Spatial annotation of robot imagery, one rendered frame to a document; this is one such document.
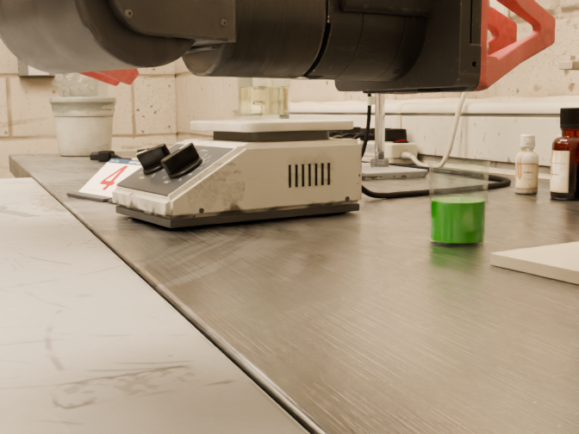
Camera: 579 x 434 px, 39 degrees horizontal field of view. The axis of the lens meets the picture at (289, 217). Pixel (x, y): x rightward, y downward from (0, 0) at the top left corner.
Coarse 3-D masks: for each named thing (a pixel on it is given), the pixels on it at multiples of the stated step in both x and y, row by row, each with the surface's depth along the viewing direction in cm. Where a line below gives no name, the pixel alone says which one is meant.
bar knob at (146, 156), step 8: (144, 152) 75; (152, 152) 74; (160, 152) 74; (168, 152) 74; (144, 160) 75; (152, 160) 75; (160, 160) 74; (144, 168) 75; (152, 168) 74; (160, 168) 74
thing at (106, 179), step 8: (104, 168) 97; (112, 168) 96; (120, 168) 94; (128, 168) 93; (136, 168) 92; (96, 176) 96; (104, 176) 95; (112, 176) 94; (120, 176) 93; (88, 184) 96; (96, 184) 94; (104, 184) 93; (112, 184) 92
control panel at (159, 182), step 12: (180, 144) 78; (204, 156) 71; (216, 156) 70; (204, 168) 68; (132, 180) 75; (144, 180) 73; (156, 180) 72; (168, 180) 70; (180, 180) 68; (156, 192) 69; (168, 192) 67
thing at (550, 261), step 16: (560, 64) 49; (576, 64) 48; (496, 256) 51; (512, 256) 50; (528, 256) 50; (544, 256) 50; (560, 256) 50; (576, 256) 50; (528, 272) 49; (544, 272) 48; (560, 272) 47; (576, 272) 46
